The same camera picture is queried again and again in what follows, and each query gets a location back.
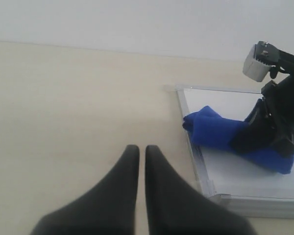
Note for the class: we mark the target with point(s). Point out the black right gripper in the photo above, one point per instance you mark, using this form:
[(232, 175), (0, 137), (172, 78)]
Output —
[(263, 132)]

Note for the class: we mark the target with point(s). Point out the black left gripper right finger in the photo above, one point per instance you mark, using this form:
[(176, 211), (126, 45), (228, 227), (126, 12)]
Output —
[(175, 208)]

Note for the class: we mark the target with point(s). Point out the white board with aluminium frame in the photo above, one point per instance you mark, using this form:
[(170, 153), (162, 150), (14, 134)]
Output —
[(227, 179)]

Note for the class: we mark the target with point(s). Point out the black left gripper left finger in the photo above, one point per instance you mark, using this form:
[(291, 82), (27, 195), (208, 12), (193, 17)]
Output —
[(106, 209)]

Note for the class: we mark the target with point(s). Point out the blue cloth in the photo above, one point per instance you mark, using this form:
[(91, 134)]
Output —
[(206, 127)]

